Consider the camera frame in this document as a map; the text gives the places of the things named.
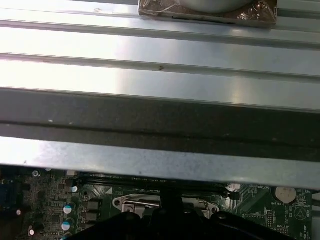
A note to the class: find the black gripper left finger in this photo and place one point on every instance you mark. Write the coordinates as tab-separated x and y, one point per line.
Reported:
140	227

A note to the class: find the silver coin battery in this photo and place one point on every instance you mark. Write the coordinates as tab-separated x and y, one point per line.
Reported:
285	195

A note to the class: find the green motherboard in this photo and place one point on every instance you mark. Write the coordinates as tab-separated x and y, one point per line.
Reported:
262	212

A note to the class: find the small round capacitor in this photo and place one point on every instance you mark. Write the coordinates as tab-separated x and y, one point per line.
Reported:
68	236
67	225
68	208

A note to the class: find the open black PC case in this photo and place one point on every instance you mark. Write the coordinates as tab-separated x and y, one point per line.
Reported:
150	160

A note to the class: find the brown square base plate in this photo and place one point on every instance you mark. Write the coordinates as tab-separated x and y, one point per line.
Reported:
160	10

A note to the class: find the thin silver locking lever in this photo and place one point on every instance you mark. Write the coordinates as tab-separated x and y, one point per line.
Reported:
140	203

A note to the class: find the black RAM slot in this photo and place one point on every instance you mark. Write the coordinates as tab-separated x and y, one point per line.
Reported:
150	179
140	187

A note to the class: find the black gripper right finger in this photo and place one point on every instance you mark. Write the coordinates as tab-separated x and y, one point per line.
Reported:
200	227

